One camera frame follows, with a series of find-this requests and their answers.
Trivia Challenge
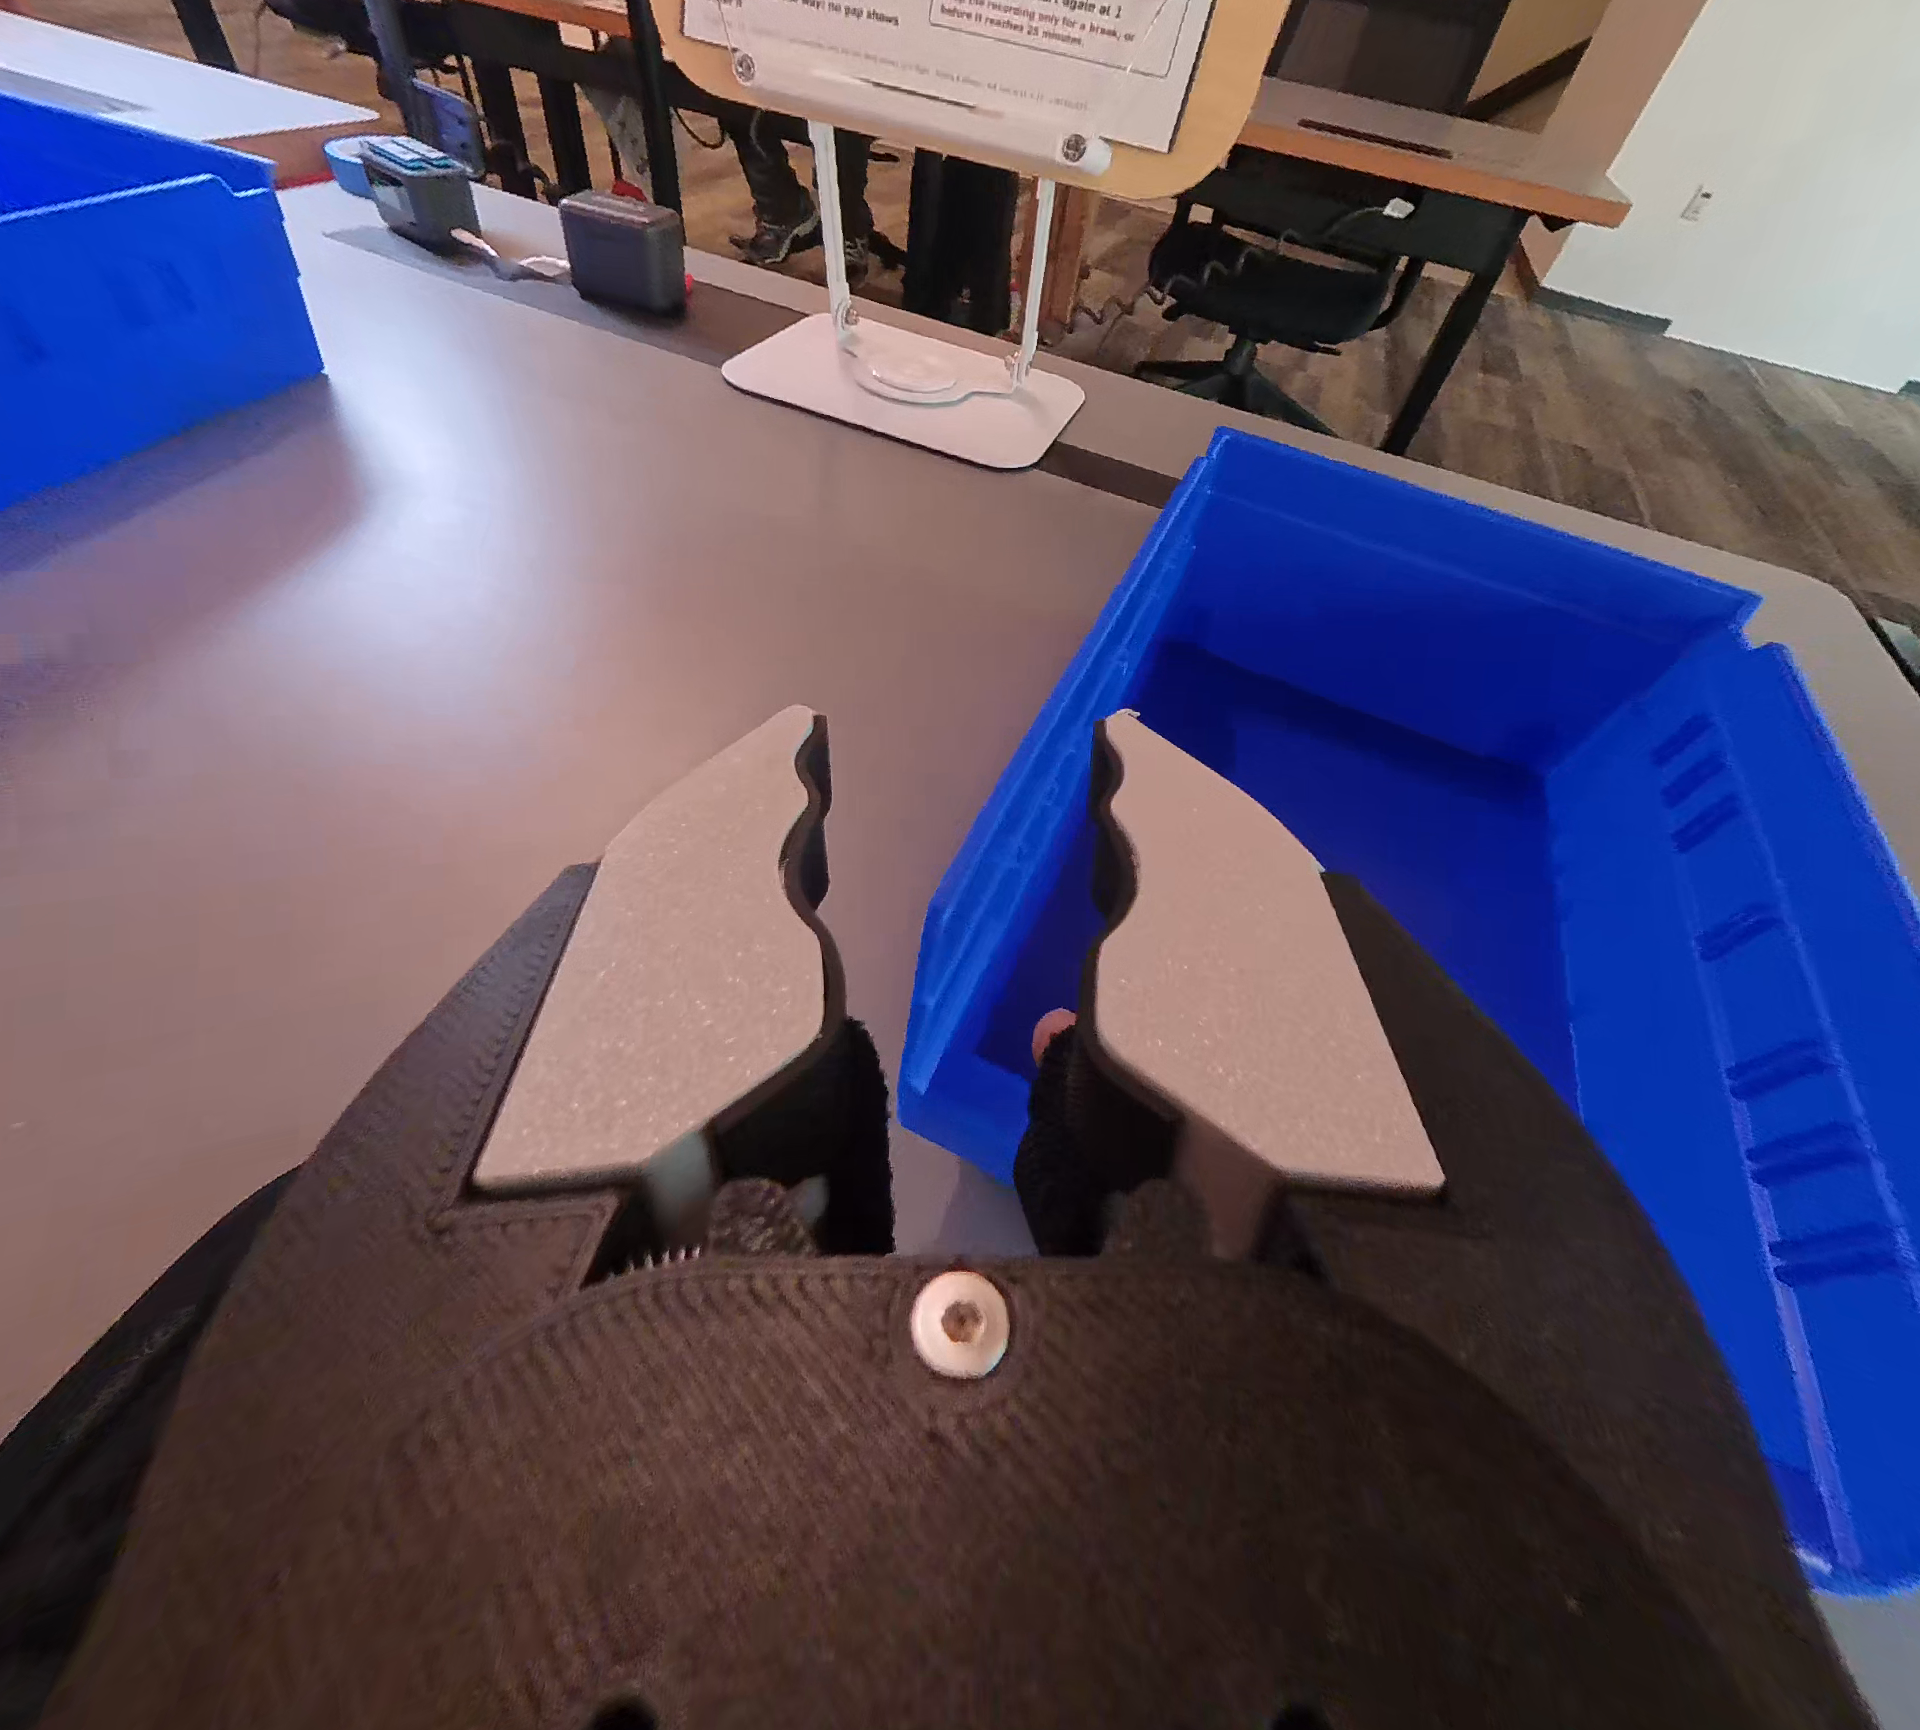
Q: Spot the black office chair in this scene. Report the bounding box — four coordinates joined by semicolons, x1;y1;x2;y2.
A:
1133;0;1532;442

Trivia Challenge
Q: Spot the blue plastic bin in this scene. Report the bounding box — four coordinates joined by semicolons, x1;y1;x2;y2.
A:
0;93;327;515
898;427;1920;1600

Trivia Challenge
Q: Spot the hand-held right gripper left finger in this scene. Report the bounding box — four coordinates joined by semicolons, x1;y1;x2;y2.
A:
469;708;838;1239

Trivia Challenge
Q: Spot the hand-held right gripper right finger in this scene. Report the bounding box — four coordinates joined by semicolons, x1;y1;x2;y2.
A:
1075;712;1450;1261

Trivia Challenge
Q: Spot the dark grey case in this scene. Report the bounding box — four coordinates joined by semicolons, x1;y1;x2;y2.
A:
558;189;692;316

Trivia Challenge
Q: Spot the grey charger box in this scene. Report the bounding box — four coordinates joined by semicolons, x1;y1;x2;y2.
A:
358;140;485;257

